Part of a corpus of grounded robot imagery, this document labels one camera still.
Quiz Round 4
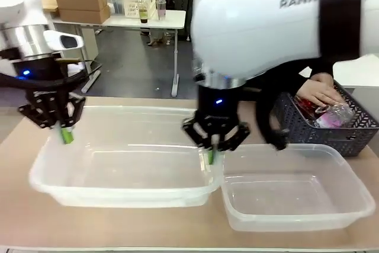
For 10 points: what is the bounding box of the person's left forearm black sleeve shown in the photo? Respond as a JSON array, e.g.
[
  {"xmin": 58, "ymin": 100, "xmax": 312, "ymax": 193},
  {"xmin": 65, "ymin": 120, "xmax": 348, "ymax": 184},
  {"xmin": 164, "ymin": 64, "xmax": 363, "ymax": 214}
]
[{"xmin": 251, "ymin": 56, "xmax": 337, "ymax": 95}]

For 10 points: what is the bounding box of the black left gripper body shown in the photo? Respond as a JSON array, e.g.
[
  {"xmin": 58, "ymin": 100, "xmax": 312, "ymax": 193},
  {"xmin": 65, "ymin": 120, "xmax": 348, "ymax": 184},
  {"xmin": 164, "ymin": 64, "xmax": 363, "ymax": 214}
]
[{"xmin": 13, "ymin": 56, "xmax": 71, "ymax": 100}]

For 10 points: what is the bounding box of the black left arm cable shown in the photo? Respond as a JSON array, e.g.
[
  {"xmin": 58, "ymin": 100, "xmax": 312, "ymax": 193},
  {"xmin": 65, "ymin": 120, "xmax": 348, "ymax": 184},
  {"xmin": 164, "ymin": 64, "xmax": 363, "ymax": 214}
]
[{"xmin": 0, "ymin": 62, "xmax": 103, "ymax": 91}]

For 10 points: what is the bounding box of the person's left hand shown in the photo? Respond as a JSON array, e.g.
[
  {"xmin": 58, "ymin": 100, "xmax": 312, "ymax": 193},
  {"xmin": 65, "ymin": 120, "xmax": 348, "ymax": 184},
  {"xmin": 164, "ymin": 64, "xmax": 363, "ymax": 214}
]
[{"xmin": 295, "ymin": 72, "xmax": 339, "ymax": 109}]

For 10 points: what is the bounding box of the large clear plastic bin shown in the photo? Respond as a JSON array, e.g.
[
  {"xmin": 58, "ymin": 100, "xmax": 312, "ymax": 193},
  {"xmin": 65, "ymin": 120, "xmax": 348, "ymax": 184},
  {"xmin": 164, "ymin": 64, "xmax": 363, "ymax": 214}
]
[{"xmin": 28, "ymin": 104, "xmax": 223, "ymax": 208}]

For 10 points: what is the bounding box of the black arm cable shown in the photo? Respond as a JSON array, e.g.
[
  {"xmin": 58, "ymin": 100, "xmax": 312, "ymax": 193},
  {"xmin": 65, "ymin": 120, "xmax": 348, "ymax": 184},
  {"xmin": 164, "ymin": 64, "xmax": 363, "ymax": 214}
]
[
  {"xmin": 0, "ymin": 62, "xmax": 103, "ymax": 91},
  {"xmin": 256, "ymin": 86, "xmax": 290, "ymax": 152}
]

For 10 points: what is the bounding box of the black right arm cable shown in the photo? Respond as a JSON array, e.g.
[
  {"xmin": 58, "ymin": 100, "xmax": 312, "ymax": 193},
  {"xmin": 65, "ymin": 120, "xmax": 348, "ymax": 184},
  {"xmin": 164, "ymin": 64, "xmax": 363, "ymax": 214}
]
[{"xmin": 256, "ymin": 86, "xmax": 290, "ymax": 152}]

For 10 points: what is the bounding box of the green drink cup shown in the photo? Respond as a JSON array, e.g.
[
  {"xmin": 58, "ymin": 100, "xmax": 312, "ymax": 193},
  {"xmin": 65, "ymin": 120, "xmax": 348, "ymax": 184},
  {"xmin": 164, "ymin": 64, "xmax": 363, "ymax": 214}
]
[{"xmin": 137, "ymin": 0, "xmax": 149, "ymax": 24}]

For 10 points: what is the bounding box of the large cardboard box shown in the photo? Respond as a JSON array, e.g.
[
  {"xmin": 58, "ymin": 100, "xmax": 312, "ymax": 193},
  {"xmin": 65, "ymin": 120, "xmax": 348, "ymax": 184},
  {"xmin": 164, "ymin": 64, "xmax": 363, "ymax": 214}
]
[{"xmin": 58, "ymin": 5, "xmax": 112, "ymax": 25}]

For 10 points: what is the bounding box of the small clear plastic bin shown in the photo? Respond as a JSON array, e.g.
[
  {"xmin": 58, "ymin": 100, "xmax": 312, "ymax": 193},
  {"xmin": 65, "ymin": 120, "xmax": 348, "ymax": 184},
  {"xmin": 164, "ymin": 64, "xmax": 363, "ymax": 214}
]
[{"xmin": 221, "ymin": 143, "xmax": 377, "ymax": 233}]

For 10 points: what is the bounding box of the dark woven plastic basket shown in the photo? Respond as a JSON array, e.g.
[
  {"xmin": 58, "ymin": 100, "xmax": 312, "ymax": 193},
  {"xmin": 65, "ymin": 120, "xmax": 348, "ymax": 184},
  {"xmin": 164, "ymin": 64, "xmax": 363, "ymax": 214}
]
[{"xmin": 272, "ymin": 78, "xmax": 379, "ymax": 158}]

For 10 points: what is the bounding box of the medium cardboard box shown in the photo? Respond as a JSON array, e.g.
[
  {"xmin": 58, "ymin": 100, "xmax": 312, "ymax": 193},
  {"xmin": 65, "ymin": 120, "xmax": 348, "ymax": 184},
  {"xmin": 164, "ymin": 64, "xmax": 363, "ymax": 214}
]
[{"xmin": 55, "ymin": 0, "xmax": 108, "ymax": 10}]

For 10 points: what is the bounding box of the pink drink cup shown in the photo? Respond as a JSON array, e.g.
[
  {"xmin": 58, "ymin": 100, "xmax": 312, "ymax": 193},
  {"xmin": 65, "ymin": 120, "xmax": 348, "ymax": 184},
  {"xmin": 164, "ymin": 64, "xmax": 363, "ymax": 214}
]
[{"xmin": 156, "ymin": 0, "xmax": 167, "ymax": 21}]

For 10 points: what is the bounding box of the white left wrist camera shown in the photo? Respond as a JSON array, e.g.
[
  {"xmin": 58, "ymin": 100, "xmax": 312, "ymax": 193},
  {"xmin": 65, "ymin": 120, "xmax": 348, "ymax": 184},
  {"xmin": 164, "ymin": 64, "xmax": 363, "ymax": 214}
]
[{"xmin": 43, "ymin": 30, "xmax": 85, "ymax": 51}]

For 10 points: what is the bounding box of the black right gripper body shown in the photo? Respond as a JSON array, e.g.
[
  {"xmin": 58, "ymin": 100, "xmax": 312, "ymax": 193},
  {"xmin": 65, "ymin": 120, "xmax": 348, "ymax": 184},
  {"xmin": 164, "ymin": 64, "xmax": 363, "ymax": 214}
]
[{"xmin": 194, "ymin": 84, "xmax": 241, "ymax": 124}]

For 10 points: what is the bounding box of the crushed bottle with pink label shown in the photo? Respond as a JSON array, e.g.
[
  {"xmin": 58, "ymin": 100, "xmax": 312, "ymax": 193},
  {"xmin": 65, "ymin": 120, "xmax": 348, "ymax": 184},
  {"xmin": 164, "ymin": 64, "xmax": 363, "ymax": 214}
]
[{"xmin": 313, "ymin": 101, "xmax": 355, "ymax": 129}]

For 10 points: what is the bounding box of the white folding table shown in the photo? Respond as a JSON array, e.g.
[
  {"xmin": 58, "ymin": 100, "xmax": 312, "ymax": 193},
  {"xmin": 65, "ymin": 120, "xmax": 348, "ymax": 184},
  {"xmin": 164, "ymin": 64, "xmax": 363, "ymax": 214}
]
[{"xmin": 50, "ymin": 9, "xmax": 188, "ymax": 97}]

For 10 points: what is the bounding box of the white side desk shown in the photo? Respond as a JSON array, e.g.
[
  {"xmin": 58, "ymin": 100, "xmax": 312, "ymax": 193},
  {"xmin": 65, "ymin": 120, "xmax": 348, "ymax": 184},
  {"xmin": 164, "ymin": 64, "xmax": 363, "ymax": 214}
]
[{"xmin": 332, "ymin": 53, "xmax": 379, "ymax": 89}]

